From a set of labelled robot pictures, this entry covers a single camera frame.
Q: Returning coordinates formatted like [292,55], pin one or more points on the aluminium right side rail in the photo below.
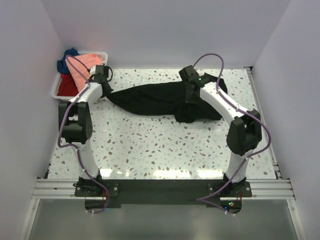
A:
[267,156]

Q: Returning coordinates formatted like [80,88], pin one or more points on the salmon pink t shirt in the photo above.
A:
[80,66]

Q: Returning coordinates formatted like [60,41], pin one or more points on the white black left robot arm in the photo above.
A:
[75,121]

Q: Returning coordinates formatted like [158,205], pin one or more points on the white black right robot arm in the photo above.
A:
[244,127]

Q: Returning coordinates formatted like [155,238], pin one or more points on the black t shirt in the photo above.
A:
[163,99]

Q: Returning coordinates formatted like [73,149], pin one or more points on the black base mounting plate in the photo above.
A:
[212,200]

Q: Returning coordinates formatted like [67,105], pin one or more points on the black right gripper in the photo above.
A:
[190,100]

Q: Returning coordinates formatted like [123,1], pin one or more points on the red t shirt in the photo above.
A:
[67,87]

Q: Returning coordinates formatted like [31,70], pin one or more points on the aluminium front rail frame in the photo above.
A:
[254,189]

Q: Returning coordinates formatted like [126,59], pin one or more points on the blue t shirt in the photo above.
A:
[61,64]

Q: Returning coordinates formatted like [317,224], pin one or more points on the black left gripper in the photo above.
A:
[110,90]

